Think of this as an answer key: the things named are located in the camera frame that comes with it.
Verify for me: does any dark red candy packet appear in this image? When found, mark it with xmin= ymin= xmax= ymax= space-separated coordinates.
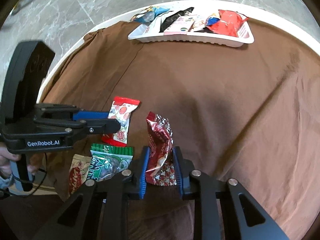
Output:
xmin=145 ymin=112 xmax=176 ymax=186

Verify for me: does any red white fruit candy packet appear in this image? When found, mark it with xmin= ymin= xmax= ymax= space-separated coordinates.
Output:
xmin=101 ymin=96 xmax=140 ymax=147

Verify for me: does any green seaweed snack packet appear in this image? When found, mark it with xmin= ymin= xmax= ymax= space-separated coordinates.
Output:
xmin=87 ymin=144 xmax=135 ymax=181

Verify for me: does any light blue cartoon snack packet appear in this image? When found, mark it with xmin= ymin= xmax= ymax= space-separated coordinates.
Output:
xmin=130 ymin=6 xmax=170 ymax=23

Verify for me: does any pink snack packet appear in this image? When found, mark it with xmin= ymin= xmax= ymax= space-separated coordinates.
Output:
xmin=164 ymin=16 xmax=195 ymax=35

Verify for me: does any white black snack bag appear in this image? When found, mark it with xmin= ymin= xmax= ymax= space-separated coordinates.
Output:
xmin=143 ymin=7 xmax=194 ymax=35

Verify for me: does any blue cake snack packet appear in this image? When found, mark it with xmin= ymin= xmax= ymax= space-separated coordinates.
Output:
xmin=206 ymin=14 xmax=220 ymax=27

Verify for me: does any red chips bag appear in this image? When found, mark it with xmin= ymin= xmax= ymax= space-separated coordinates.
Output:
xmin=207 ymin=9 xmax=248 ymax=37

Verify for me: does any beige red-logo snack packet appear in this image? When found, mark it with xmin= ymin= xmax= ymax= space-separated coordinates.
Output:
xmin=68 ymin=154 xmax=92 ymax=195

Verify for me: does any grey sleeved left forearm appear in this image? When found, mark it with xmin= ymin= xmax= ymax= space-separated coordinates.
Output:
xmin=0 ymin=174 xmax=14 ymax=190

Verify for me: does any person's left hand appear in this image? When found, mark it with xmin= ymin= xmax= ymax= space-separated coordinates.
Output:
xmin=0 ymin=142 xmax=41 ymax=181

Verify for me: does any brown tablecloth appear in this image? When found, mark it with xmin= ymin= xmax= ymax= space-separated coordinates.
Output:
xmin=41 ymin=21 xmax=319 ymax=239

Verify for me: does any white plastic tray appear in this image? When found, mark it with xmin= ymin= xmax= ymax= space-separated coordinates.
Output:
xmin=127 ymin=18 xmax=254 ymax=48

